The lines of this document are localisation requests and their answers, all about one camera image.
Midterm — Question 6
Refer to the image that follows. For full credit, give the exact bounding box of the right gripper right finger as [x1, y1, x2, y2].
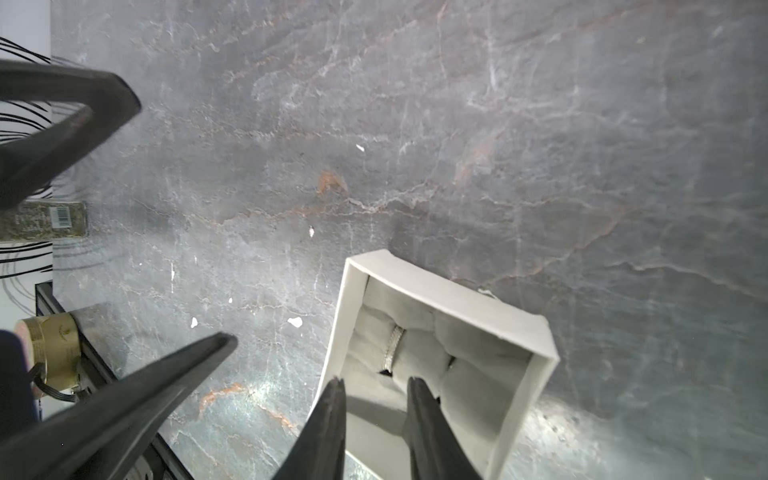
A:
[403, 377, 481, 480]

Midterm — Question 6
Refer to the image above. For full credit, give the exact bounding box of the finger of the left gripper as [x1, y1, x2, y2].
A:
[1, 332, 238, 479]
[1, 60, 141, 210]

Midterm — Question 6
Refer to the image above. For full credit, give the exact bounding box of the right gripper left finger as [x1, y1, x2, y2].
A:
[273, 377, 347, 480]

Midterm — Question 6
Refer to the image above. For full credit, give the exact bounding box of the silver sparkly ring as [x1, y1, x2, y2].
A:
[382, 325, 407, 374]

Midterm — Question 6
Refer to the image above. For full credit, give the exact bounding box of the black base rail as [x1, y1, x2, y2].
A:
[35, 282, 194, 480]

